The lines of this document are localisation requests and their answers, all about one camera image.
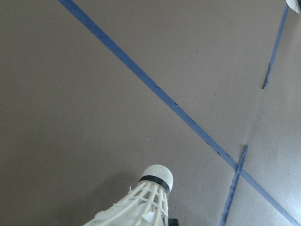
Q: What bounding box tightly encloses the white feather shuttlecock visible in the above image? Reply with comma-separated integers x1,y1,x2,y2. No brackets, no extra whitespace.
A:
82,164,175,226

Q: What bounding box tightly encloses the white object at corner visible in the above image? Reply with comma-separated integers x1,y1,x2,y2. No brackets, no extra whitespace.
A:
285,0,301,14

